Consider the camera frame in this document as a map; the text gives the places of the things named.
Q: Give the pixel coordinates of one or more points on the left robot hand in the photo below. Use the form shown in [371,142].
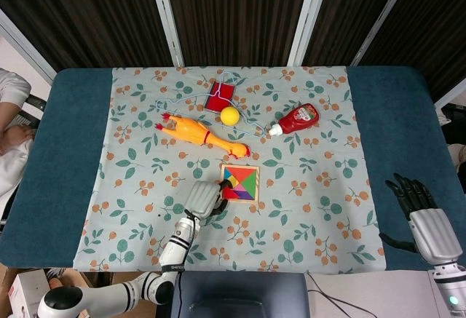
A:
[202,199]

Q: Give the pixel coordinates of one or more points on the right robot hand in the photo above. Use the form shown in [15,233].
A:
[435,236]

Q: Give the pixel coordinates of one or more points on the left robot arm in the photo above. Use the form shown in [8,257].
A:
[174,250]

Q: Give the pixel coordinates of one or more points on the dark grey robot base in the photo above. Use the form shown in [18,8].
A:
[236,296]

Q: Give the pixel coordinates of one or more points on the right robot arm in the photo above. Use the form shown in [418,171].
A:
[451,289]

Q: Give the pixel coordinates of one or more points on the blue triangle tangram piece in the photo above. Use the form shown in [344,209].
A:
[228,174]

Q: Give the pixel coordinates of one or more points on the yellow tangram piece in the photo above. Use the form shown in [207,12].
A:
[234,181]

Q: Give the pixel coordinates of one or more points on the pink triangle tangram piece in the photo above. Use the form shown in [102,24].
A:
[243,188]

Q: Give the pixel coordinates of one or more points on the purple tangram piece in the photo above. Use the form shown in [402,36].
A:
[245,195]

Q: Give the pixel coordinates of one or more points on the orange triangle tangram piece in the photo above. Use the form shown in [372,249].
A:
[241,172]

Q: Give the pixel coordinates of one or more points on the green triangle tangram piece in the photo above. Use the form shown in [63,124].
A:
[252,183]

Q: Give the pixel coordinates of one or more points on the floral tablecloth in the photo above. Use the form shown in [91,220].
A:
[298,216]

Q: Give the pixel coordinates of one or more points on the wooden tangram tray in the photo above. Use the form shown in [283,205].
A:
[258,187]

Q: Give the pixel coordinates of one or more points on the yellow rubber chicken toy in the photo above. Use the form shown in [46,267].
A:
[193,132]

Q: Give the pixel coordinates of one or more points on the yellow ball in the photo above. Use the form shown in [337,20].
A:
[230,116]

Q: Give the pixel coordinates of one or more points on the red rectangular box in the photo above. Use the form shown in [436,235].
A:
[216,100]

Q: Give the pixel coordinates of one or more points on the black bag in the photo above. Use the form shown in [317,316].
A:
[457,121]

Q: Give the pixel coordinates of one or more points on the red ketchup bottle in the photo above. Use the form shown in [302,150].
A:
[300,118]

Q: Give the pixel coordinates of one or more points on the teal table cover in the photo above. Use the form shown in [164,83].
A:
[65,132]

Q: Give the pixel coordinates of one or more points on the round cork coaster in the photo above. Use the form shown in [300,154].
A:
[56,276]

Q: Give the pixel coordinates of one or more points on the black chair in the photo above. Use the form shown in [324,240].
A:
[36,105]

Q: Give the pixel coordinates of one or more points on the person in white clothes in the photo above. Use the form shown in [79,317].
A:
[11,165]

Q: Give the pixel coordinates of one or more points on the white carton box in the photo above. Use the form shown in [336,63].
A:
[27,290]

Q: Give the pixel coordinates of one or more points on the white partition post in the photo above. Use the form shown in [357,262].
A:
[451,94]
[307,16]
[25,45]
[382,16]
[165,16]

